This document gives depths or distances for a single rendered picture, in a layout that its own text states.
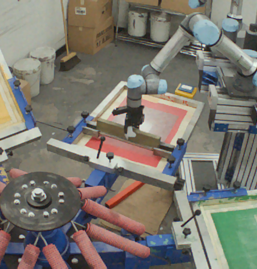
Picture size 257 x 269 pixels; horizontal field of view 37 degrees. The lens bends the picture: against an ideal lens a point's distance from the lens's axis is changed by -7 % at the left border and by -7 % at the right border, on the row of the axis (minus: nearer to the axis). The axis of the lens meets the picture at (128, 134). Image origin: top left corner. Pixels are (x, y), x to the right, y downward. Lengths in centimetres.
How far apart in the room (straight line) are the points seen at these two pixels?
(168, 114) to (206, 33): 79
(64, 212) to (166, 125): 120
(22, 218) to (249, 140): 180
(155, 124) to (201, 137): 166
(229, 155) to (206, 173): 47
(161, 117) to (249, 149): 70
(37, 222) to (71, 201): 16
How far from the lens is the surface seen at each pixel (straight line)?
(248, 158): 287
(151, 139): 213
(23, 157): 371
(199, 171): 331
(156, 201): 326
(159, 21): 546
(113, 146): 223
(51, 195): 145
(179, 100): 264
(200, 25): 189
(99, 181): 189
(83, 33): 541
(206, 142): 399
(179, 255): 177
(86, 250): 139
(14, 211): 141
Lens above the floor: 232
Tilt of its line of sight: 36 degrees down
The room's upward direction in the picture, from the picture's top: 4 degrees clockwise
